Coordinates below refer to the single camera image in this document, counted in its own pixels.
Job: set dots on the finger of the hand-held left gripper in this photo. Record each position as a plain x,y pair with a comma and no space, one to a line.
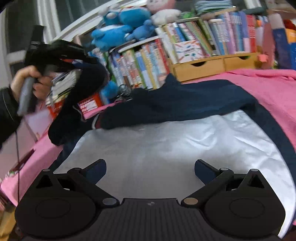
78,59

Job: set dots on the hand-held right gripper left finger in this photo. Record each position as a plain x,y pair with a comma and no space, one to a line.
97,171

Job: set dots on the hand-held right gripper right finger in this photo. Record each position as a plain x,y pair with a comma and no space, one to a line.
204,170

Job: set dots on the navy and white jacket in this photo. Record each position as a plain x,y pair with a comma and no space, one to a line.
161,150

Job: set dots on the person's left hand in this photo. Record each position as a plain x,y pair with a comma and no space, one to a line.
20,76

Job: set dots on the stack of papers and booklets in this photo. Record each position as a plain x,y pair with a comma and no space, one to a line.
64,81

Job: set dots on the blue bear plush toy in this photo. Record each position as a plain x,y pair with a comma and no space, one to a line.
111,34

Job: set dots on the red plastic crate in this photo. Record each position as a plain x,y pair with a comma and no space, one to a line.
92,102

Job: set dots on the blue plush ball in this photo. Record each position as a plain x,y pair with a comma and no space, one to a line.
109,91

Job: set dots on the dark metal ornament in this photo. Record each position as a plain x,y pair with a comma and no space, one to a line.
124,92

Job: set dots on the blue and white plush toy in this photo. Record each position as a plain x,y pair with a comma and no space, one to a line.
129,15

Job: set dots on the row of colourful books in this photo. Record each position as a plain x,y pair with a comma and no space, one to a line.
148,62

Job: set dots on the small blue plush toy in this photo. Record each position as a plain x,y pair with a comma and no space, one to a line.
143,30

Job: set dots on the red phone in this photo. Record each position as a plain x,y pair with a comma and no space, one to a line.
23,160

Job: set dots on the pink and white bunny plush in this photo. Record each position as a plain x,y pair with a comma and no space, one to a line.
164,11

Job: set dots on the wooden drawer box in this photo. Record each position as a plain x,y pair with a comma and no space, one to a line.
198,67

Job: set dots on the pink bunny print blanket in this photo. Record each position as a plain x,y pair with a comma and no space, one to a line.
272,92

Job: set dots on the patterned white box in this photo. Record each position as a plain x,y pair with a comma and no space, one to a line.
189,52

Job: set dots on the pink cardboard sheet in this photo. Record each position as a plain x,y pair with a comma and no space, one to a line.
268,44

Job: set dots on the stack of teal folders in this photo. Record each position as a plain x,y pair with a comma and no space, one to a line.
212,5

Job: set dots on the blue cardboard box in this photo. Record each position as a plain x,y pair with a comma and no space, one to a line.
283,48

